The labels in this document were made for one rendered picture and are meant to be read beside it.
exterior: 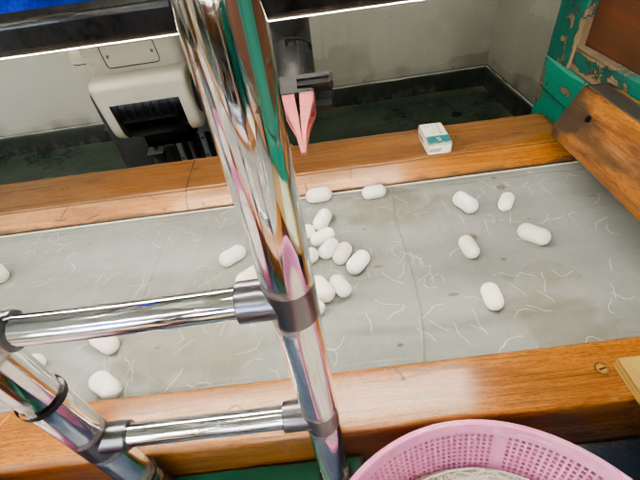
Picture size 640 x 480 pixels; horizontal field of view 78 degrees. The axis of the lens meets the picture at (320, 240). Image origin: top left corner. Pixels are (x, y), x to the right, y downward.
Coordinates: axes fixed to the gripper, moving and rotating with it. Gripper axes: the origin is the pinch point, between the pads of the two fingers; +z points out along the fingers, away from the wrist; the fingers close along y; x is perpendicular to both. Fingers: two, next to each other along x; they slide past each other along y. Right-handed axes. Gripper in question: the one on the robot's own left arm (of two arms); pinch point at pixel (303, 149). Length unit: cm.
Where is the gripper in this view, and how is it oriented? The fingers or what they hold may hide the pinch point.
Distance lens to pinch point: 57.3
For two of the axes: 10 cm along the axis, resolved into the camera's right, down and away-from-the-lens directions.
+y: 9.9, -1.1, -0.2
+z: 1.1, 9.9, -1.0
